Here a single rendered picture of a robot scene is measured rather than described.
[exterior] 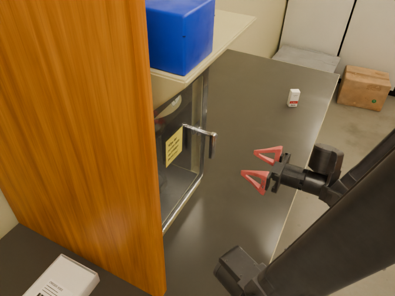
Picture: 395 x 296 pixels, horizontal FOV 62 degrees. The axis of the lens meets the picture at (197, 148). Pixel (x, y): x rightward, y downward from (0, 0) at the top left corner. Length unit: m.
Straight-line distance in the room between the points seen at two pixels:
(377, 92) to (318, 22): 0.90
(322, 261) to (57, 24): 0.40
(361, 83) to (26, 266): 3.08
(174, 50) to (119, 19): 0.11
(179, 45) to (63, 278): 0.65
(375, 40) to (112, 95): 3.36
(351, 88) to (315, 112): 1.95
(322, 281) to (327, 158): 0.53
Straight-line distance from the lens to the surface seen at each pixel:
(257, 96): 1.58
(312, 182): 0.85
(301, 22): 3.71
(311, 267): 0.32
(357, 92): 3.49
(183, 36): 0.47
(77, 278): 0.91
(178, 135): 0.78
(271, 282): 0.39
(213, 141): 0.88
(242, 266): 0.51
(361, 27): 3.66
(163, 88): 0.51
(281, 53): 3.58
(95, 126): 0.53
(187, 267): 0.93
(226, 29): 0.68
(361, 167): 0.80
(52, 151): 0.67
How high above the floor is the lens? 1.75
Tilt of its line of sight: 41 degrees down
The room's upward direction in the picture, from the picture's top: 2 degrees clockwise
